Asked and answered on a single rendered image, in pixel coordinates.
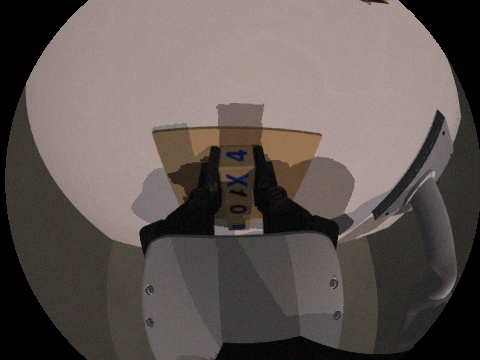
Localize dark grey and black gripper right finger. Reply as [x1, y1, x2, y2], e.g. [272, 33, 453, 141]
[253, 146, 339, 250]

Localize tan square mat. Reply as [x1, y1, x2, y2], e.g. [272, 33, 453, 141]
[152, 126, 322, 206]

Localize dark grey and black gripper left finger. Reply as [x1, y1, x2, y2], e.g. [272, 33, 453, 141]
[139, 147, 222, 257]

